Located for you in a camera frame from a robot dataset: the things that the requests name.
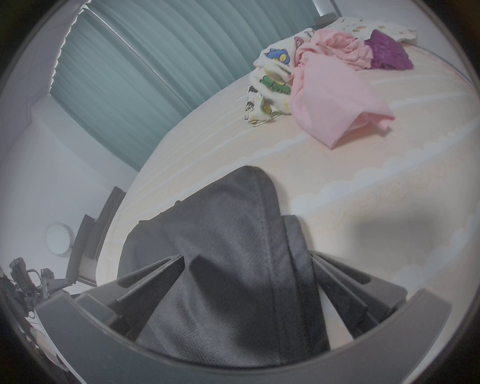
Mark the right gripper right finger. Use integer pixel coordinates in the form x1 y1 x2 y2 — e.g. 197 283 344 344
309 252 407 338

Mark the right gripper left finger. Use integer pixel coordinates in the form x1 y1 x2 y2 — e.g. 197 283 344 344
77 255 185 340

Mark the black T-shirt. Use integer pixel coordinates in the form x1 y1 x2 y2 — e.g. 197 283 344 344
117 166 331 368

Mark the bed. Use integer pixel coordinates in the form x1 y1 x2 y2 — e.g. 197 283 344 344
95 15 480 351

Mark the blue-green curtain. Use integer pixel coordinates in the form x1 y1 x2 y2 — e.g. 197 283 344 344
49 11 194 173
84 0 327 114

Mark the pink garment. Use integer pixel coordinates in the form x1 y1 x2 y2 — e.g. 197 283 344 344
290 28 395 149

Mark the white printed garment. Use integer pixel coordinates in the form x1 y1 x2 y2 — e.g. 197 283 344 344
244 27 316 127

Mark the purple garment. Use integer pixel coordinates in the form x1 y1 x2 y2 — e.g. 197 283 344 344
365 29 414 71

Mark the white printed pillow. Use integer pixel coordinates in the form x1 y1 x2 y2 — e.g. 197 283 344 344
330 17 418 44

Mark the grey bedside table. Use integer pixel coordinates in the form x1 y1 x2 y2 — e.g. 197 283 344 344
313 12 340 29

